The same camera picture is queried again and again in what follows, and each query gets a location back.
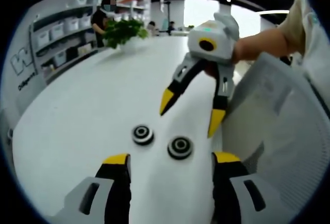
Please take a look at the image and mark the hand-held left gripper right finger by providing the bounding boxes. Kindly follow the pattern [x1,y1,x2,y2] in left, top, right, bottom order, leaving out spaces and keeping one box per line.
[211,151,289,224]

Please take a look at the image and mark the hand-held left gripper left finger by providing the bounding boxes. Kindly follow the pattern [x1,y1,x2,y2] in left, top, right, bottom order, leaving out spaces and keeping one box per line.
[47,153,132,224]

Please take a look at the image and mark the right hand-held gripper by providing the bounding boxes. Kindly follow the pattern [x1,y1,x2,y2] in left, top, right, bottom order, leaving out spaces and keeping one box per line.
[159,12,241,139]

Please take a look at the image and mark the metal wheel with rubber ring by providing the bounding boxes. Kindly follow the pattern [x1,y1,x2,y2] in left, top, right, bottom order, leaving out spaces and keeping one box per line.
[131,124,155,146]
[167,136,194,160]

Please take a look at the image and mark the person's right forearm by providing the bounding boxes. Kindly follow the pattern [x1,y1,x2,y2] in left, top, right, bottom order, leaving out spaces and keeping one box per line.
[234,27,293,64]

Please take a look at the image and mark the white mesh office chair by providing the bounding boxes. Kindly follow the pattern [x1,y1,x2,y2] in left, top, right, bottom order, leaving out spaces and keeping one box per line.
[222,53,330,224]

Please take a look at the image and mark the white table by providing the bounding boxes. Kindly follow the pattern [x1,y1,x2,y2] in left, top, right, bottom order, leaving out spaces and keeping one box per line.
[11,35,255,224]

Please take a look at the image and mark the green potted plant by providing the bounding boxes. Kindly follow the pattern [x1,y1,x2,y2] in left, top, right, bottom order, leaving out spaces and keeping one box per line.
[102,19,150,50]

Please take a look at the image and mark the shelf with white storage bins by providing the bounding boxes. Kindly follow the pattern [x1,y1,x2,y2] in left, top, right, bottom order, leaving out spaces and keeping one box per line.
[28,4,100,84]

